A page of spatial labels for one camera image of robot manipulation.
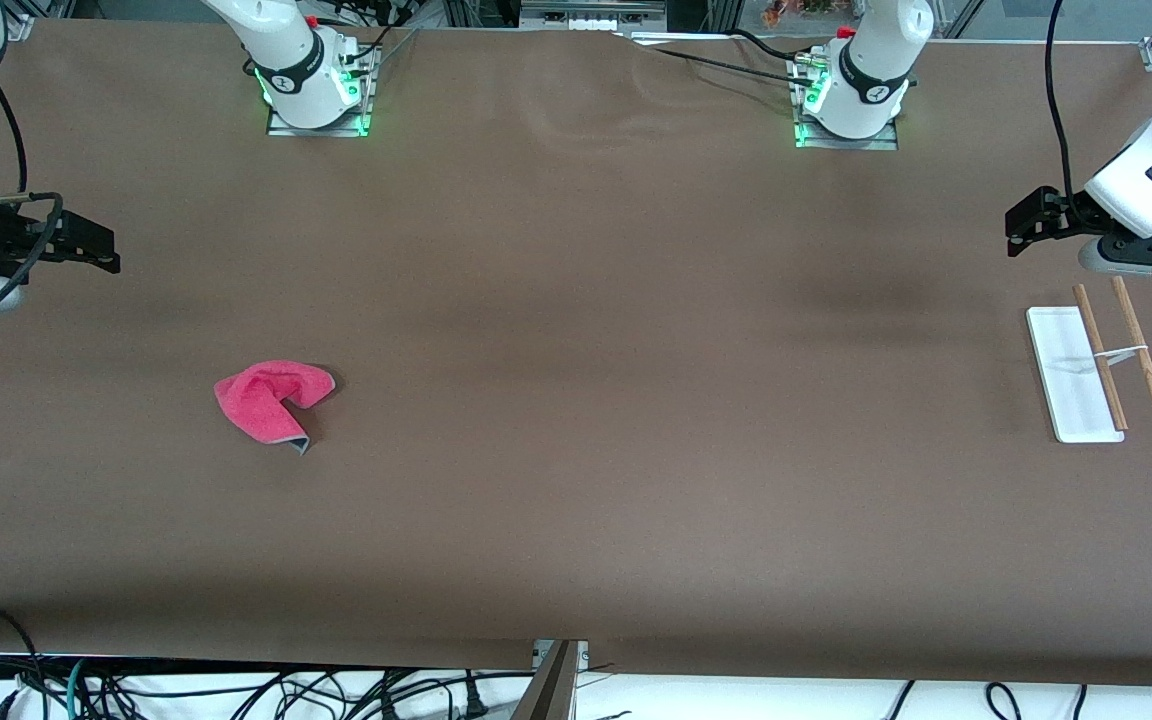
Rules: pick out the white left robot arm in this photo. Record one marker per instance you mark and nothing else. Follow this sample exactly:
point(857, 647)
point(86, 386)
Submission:
point(871, 60)

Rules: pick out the pink towel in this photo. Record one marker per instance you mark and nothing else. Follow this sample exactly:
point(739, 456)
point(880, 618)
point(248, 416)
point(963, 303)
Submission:
point(266, 398)

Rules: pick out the brown table cover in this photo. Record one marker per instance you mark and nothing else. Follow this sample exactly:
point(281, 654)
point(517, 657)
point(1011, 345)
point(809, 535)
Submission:
point(576, 420)

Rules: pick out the brown support beam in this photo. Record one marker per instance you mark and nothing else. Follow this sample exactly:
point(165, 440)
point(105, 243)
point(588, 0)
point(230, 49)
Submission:
point(546, 690)

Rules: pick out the orange plastic object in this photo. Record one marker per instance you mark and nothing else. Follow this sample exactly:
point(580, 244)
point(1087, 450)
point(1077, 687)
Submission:
point(796, 10)

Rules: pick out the white rack with wooden rods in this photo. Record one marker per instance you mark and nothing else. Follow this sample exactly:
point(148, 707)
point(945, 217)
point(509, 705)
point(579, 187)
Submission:
point(1076, 380)

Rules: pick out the white power strip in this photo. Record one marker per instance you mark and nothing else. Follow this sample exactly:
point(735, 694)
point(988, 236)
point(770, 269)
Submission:
point(591, 21)

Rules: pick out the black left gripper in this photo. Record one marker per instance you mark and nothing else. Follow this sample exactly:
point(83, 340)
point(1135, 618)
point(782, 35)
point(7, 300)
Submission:
point(1067, 213)

